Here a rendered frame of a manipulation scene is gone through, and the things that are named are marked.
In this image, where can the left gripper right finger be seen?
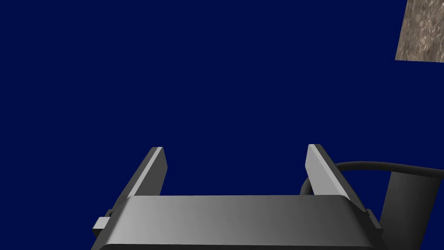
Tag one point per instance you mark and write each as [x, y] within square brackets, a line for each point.
[322, 175]

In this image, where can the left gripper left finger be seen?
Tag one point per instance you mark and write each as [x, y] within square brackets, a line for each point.
[152, 173]

